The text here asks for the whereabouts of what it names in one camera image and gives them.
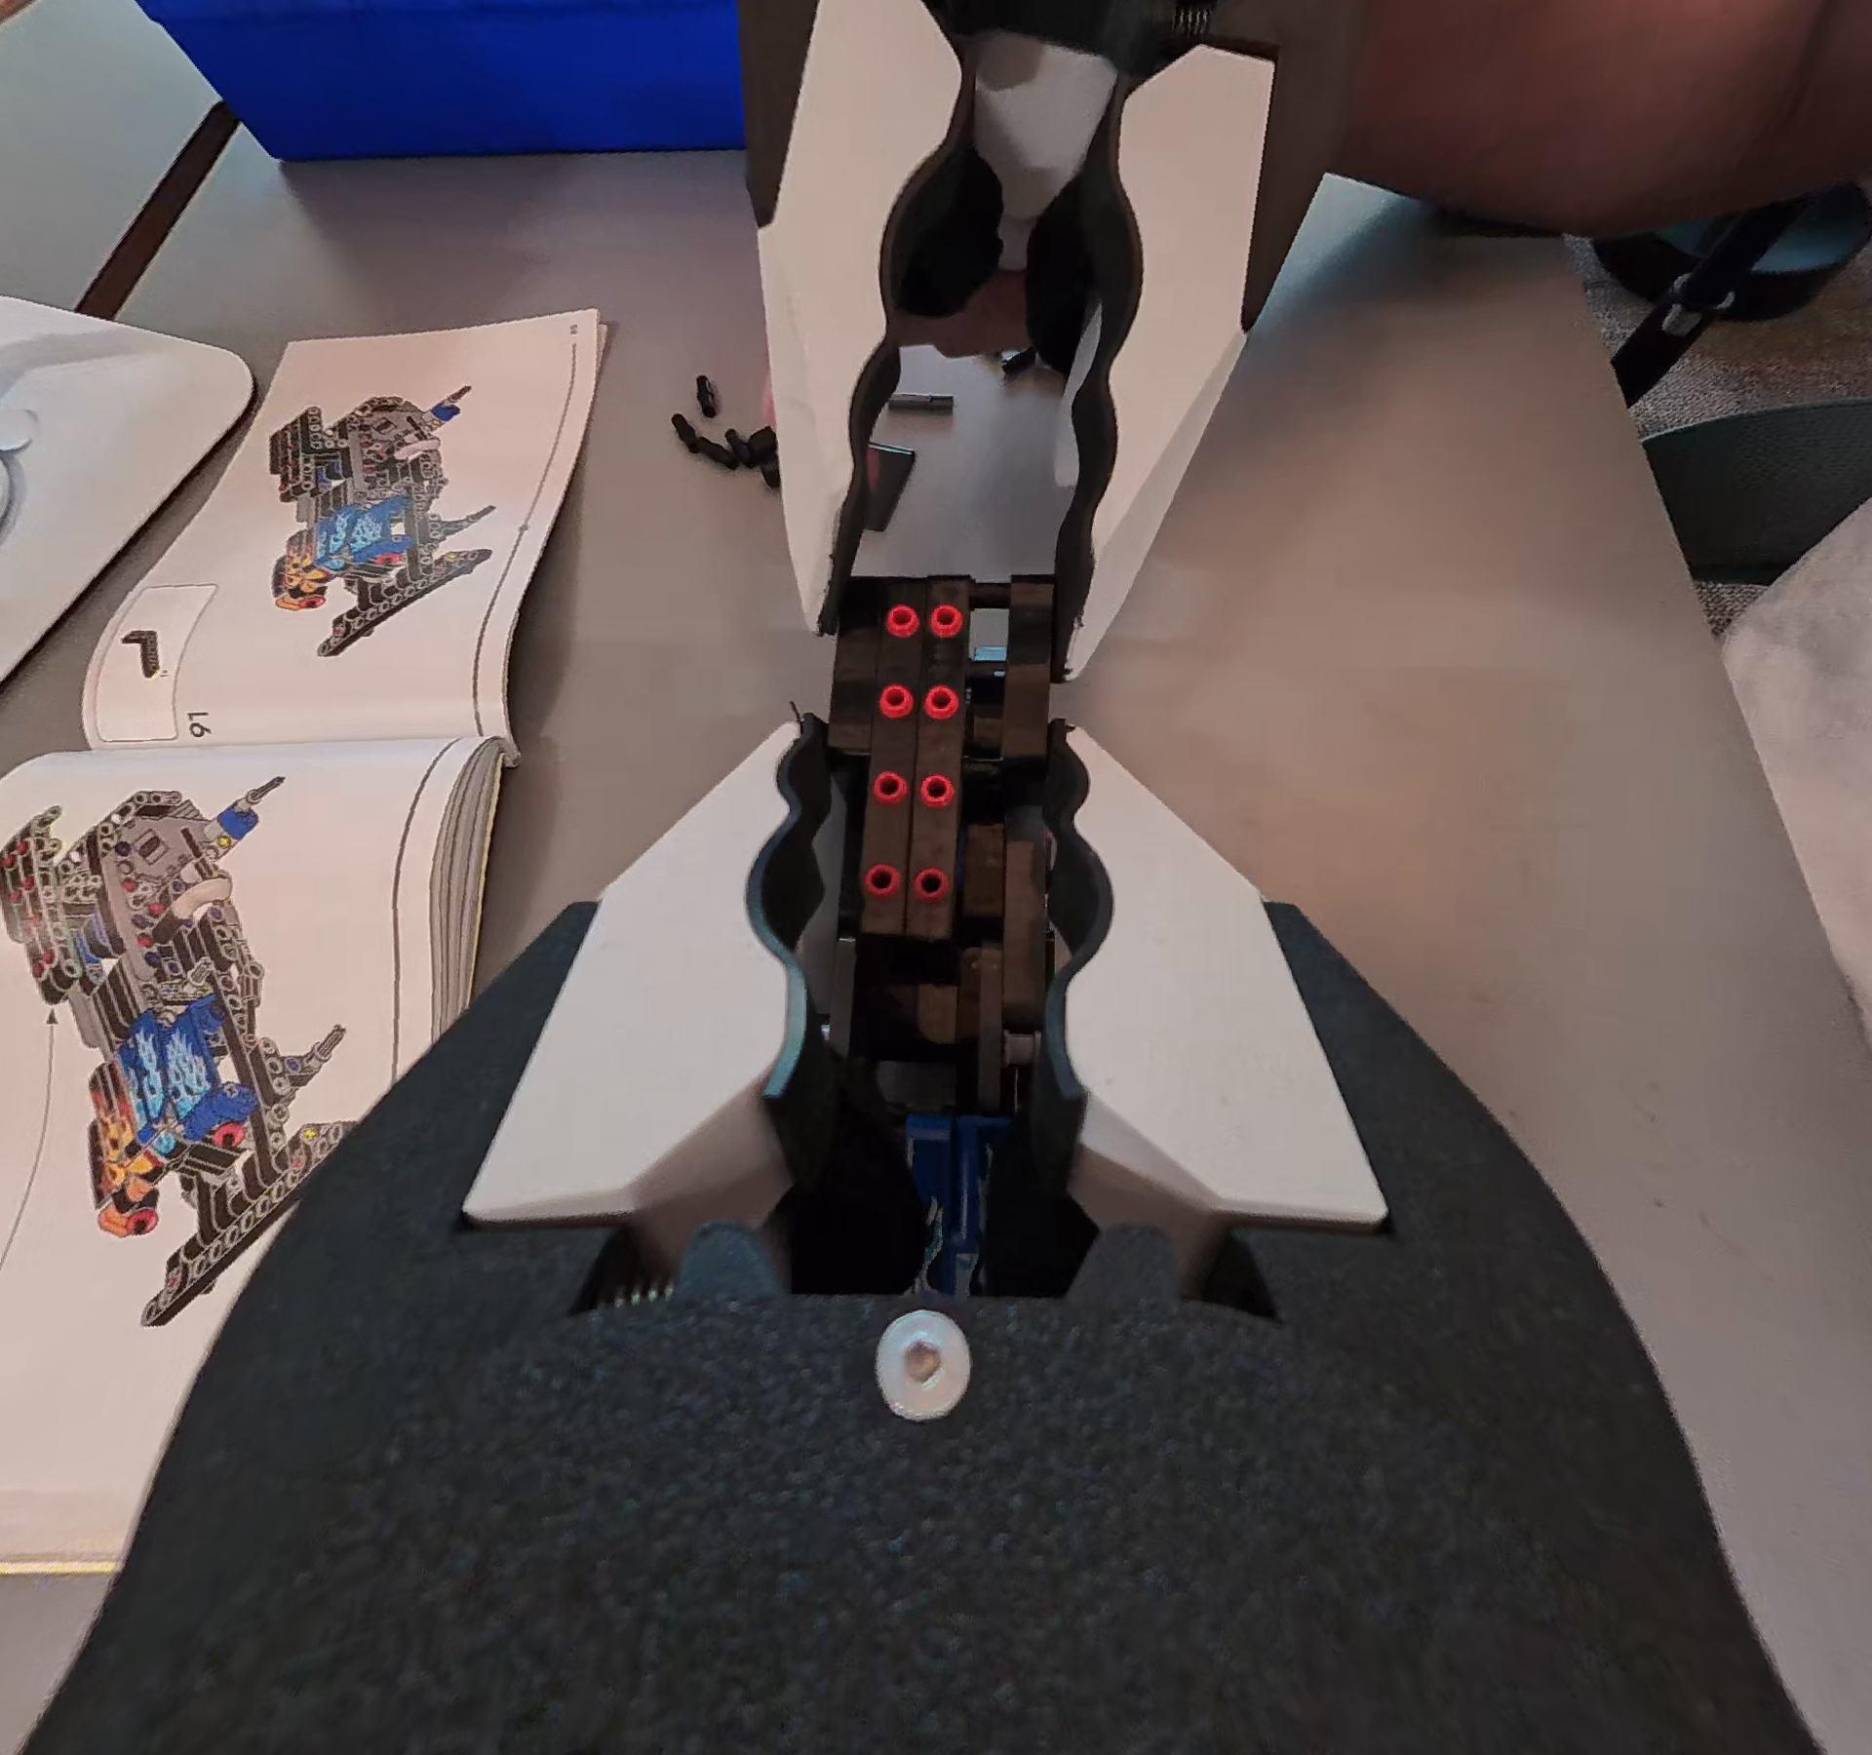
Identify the lego instruction booklet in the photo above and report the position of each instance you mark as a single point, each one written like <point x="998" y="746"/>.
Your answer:
<point x="484" y="468"/>

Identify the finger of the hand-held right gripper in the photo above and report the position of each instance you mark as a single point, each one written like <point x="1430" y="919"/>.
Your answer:
<point x="828" y="263"/>
<point x="1193" y="218"/>

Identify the cluster of black lego pins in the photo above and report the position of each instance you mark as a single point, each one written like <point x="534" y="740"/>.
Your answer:
<point x="738" y="445"/>

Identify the black office chair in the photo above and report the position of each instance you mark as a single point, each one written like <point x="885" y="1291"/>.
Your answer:
<point x="1755" y="482"/>

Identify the flat black lego piece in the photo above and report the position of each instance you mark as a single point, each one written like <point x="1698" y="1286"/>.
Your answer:
<point x="890" y="482"/>

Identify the black lego truck model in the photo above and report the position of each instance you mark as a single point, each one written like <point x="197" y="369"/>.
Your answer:
<point x="906" y="832"/>

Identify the person's right forearm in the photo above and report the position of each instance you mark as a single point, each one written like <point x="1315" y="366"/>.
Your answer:
<point x="1609" y="29"/>

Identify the blue plastic bin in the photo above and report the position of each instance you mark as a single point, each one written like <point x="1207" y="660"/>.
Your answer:
<point x="439" y="0"/>

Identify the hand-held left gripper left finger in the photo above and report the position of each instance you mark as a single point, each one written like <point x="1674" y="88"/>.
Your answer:
<point x="659" y="1024"/>

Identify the white plastic tray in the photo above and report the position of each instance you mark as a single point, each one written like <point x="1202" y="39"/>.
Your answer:
<point x="133" y="468"/>

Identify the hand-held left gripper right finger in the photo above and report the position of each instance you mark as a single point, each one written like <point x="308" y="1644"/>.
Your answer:
<point x="1186" y="1024"/>

